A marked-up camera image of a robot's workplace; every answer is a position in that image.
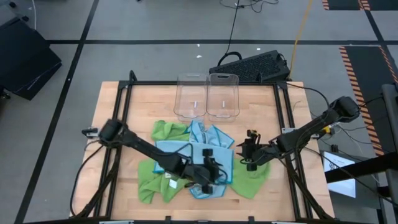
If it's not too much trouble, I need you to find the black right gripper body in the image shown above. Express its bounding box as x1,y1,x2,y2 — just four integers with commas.
247,129,276,172

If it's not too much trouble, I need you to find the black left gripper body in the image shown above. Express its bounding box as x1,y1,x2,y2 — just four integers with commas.
183,148,215,195

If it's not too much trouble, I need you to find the green microfiber towel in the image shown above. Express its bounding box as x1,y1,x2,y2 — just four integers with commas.
230,157,272,200
137,159,189,205
150,120,191,142

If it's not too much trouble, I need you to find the clear plastic bin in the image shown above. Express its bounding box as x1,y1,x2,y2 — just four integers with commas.
206,73,240,123
173,73,208,123

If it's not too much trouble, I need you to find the white display screen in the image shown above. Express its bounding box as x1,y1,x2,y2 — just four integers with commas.
323,151,358,199

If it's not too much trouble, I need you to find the black stand beam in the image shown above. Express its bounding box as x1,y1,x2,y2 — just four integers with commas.
325,151,398,184

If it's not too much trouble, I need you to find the black hazard-striped floor mat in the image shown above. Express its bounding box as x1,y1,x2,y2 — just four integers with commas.
322,0,398,12
338,45,398,157

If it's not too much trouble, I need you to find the grey metal pole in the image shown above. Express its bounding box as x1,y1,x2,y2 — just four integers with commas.
381,83,398,206

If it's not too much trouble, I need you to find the black equipment case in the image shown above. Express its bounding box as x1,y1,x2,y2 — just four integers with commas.
0,17,63,101

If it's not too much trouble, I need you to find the black floor cable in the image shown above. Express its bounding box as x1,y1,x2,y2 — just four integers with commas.
217,0,280,67

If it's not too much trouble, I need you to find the yellow floor cable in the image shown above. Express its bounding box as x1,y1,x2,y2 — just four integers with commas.
287,0,314,80

